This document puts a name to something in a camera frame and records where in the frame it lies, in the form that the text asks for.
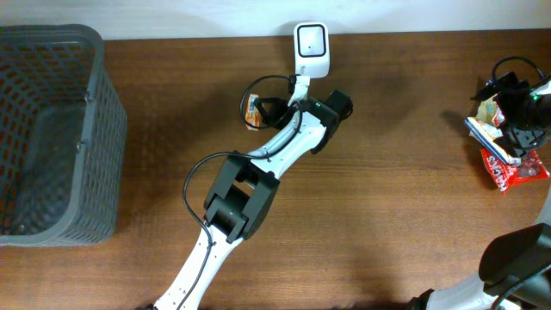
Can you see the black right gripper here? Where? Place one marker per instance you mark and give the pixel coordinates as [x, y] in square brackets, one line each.
[510, 140]

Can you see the yellow wet wipes pack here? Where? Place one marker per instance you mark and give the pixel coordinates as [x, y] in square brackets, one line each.
[484, 124]

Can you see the orange tissue pack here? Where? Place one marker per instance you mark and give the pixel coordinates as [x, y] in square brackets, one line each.
[253, 117]

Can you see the grey plastic mesh basket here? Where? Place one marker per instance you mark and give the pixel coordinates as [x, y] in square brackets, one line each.
[63, 137]

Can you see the red snack bag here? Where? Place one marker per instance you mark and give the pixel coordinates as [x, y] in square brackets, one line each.
[506, 176]

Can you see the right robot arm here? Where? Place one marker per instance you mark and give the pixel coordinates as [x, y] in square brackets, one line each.
[514, 271]

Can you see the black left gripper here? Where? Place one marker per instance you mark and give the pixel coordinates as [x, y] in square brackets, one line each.
[267, 111]

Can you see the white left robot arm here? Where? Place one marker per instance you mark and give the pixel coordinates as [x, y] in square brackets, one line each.
[242, 193]

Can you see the white barcode scanner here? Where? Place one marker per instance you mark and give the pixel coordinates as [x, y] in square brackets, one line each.
[311, 49]

